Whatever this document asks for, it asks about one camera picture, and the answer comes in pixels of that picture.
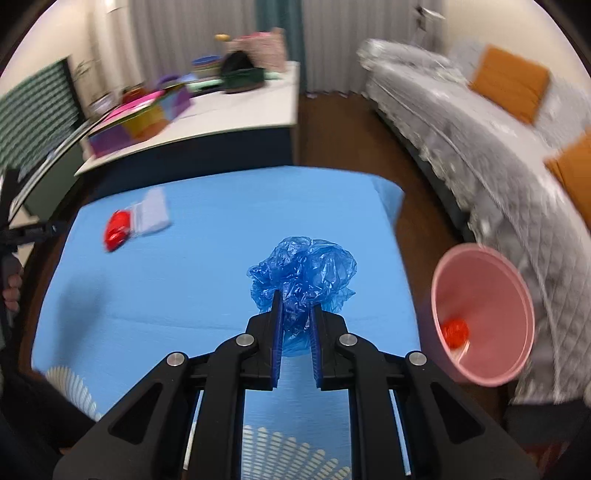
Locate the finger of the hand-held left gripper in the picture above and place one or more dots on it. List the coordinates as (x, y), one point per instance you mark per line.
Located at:
(41, 230)

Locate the large red plastic bag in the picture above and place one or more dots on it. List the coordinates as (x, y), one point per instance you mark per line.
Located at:
(117, 230)

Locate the green checked cloth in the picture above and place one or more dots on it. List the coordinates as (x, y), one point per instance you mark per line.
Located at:
(32, 115)

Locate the teal curtain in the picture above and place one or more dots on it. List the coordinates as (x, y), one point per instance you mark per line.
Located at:
(279, 23)

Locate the grey quilted sofa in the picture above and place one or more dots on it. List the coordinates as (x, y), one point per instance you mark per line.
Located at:
(461, 138)

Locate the colourful rectangular box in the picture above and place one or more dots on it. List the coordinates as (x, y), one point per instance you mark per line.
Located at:
(138, 124)

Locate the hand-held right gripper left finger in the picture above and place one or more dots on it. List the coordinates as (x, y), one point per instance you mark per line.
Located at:
(277, 346)

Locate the pink plastic bucket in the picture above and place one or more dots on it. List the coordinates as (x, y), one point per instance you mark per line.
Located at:
(480, 286)

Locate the black television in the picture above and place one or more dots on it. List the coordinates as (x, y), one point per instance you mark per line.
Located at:
(76, 92)

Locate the purple foam net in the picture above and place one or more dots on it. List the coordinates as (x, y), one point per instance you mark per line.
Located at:
(152, 212)

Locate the blue tablecloth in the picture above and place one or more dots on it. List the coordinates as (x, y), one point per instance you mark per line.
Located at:
(184, 286)

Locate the green round hat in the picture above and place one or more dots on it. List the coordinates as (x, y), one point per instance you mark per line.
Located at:
(242, 82)

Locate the white-topped coffee table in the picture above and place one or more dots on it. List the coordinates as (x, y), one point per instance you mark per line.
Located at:
(249, 110)

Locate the blue plastic bag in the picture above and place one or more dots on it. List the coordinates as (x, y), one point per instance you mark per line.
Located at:
(304, 272)

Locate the person's left hand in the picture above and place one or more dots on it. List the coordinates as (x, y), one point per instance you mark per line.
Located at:
(11, 295)

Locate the small red plastic bag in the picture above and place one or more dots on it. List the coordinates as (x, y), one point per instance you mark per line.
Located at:
(455, 331)

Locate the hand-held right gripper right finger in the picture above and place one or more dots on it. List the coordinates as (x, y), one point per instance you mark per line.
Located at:
(315, 350)

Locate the grey curtain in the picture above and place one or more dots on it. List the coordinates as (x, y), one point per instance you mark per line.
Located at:
(360, 27)
(184, 32)

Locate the orange cushion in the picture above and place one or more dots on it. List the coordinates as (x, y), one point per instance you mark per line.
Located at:
(575, 175)
(508, 83)

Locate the pink paper sheet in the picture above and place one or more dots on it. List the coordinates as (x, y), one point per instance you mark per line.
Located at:
(136, 105)

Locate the brown teapot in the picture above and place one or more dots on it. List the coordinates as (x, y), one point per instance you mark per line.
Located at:
(132, 94)

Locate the stack of coloured bowls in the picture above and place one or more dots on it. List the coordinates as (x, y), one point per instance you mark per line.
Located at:
(206, 67)

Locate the black hat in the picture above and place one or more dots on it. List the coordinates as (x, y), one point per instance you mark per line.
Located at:
(238, 62)

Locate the person's dark clothing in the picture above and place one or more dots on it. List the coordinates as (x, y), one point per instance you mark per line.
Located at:
(41, 410)

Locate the pink patterned bag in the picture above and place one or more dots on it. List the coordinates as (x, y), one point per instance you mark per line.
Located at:
(263, 46)

